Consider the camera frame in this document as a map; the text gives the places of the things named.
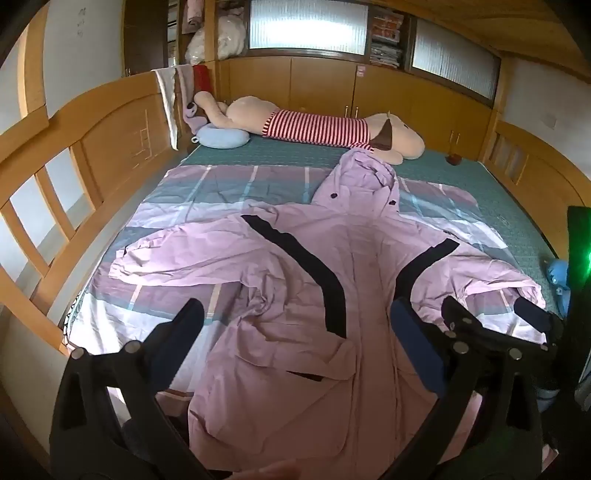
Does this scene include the blue plush toy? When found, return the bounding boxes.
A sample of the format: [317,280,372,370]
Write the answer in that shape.
[545,258,571,319]

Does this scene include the white towel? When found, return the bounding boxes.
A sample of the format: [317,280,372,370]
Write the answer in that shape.
[154,67,181,151]

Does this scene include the light blue neck pillow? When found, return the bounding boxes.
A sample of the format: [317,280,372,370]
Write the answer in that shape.
[191,122,250,151]

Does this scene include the small purple plush toy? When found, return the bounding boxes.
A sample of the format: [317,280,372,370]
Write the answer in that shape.
[182,100,211,134]

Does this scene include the pink towel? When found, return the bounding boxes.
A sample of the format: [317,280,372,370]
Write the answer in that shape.
[173,65,197,116]

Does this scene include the plaid pink grey bed sheet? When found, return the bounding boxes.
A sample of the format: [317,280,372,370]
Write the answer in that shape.
[65,164,548,402]

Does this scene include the frosted glass window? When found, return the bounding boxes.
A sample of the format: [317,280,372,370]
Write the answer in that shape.
[411,18,502,102]
[249,0,370,51]

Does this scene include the white bagged bedding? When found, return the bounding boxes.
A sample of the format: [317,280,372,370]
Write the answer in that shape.
[187,14,247,63]

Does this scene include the stack of newspapers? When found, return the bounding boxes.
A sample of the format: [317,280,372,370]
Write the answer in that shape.
[369,11,406,70]

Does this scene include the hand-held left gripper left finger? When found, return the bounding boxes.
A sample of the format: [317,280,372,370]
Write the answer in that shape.
[48,298,222,480]

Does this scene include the pink jacket with black stripes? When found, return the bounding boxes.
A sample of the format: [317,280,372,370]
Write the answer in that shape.
[108,150,548,480]

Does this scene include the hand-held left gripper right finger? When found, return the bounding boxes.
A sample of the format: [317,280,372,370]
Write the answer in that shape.
[390,298,544,480]

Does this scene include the wooden bed headboard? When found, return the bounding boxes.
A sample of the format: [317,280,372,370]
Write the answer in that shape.
[0,4,195,356]

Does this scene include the wooden bed footboard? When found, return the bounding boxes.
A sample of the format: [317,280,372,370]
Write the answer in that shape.
[480,111,591,241]

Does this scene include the red box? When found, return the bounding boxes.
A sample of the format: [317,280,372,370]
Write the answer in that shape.
[193,65,217,93]

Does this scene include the wooden wall cabinets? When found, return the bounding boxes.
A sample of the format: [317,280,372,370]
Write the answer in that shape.
[217,55,499,160]

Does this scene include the large plush dog striped shirt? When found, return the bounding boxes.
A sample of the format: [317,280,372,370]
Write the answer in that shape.
[194,91,426,166]

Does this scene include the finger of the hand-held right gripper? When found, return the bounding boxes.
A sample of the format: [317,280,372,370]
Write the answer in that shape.
[441,295,513,352]

